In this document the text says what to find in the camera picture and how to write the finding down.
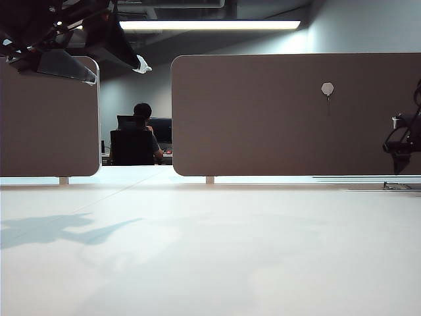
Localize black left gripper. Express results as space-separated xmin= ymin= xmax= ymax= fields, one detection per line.
xmin=0 ymin=0 xmax=154 ymax=86

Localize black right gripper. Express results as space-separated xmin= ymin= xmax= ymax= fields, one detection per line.
xmin=390 ymin=78 xmax=421 ymax=176

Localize brown desk divider panel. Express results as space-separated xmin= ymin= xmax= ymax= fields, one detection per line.
xmin=0 ymin=55 xmax=101 ymax=178
xmin=170 ymin=53 xmax=421 ymax=177

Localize black office chair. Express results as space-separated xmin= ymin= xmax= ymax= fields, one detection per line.
xmin=109 ymin=115 xmax=156 ymax=167

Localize black computer monitor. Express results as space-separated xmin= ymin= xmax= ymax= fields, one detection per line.
xmin=149 ymin=118 xmax=173 ymax=144

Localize long ceiling light strip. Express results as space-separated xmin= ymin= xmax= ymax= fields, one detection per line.
xmin=118 ymin=20 xmax=302 ymax=32

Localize white adhesive wall hook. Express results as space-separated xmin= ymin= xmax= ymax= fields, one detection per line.
xmin=321 ymin=82 xmax=335 ymax=116

